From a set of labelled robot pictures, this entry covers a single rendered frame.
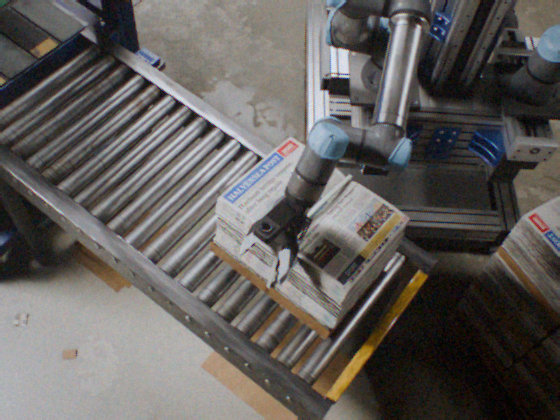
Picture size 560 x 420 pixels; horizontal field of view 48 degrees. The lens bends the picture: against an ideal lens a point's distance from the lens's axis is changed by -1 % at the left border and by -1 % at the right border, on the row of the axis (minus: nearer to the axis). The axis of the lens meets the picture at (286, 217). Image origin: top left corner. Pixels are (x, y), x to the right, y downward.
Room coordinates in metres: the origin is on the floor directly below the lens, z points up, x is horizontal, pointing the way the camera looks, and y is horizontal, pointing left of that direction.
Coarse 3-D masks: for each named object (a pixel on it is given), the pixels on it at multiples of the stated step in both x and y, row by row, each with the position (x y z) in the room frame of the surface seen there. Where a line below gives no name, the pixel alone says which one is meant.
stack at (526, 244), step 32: (544, 224) 1.00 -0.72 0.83; (512, 256) 0.98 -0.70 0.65; (544, 256) 0.93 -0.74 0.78; (512, 288) 0.93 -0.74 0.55; (544, 288) 0.88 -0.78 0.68; (448, 320) 1.00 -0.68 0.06; (480, 320) 0.94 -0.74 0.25; (512, 320) 0.88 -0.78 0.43; (544, 320) 0.82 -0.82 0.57; (480, 352) 0.87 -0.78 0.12; (512, 352) 0.82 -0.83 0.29; (544, 352) 0.77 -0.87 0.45; (544, 384) 0.71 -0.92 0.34; (512, 416) 0.68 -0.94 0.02; (544, 416) 0.64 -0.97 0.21
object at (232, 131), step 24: (120, 48) 1.43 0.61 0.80; (144, 72) 1.34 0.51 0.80; (192, 96) 1.28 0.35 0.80; (192, 120) 1.23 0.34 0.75; (216, 120) 1.20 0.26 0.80; (240, 144) 1.13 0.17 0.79; (264, 144) 1.14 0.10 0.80; (408, 240) 0.89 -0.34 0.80; (408, 264) 0.83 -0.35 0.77; (432, 264) 0.83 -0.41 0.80
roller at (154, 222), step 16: (208, 160) 1.06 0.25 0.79; (224, 160) 1.07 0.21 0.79; (192, 176) 0.99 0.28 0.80; (208, 176) 1.00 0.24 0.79; (176, 192) 0.93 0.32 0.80; (192, 192) 0.94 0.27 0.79; (160, 208) 0.87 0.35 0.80; (176, 208) 0.88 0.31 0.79; (144, 224) 0.81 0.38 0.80; (160, 224) 0.83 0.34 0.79; (128, 240) 0.76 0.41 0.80; (144, 240) 0.77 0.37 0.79
